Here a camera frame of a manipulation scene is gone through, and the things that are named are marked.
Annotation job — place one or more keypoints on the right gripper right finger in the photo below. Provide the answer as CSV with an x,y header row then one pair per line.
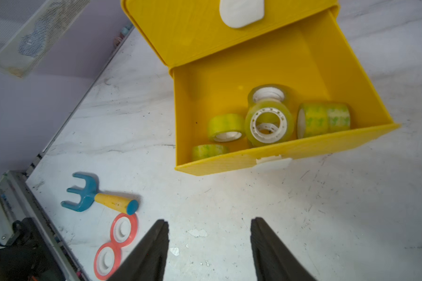
x,y
272,259

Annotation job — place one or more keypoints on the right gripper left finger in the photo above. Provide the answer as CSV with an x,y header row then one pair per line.
x,y
147,261

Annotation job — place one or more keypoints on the yellow tape roll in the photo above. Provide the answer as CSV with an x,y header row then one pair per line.
x,y
226,128
269,122
277,92
312,120
338,117
207,151

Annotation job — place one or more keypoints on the yellow drawer cabinet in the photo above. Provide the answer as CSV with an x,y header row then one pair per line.
x,y
296,44

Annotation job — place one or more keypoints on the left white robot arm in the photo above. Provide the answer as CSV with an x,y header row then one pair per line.
x,y
26,257

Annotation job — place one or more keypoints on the blue item in shelf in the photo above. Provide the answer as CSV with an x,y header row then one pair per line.
x,y
32,44

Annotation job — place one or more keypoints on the white mesh two-tier shelf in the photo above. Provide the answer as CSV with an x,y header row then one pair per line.
x,y
18,18

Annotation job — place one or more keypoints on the teal garden fork yellow handle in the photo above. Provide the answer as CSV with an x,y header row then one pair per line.
x,y
90,194

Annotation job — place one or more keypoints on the aluminium frame rail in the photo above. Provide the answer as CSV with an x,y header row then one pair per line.
x,y
33,110

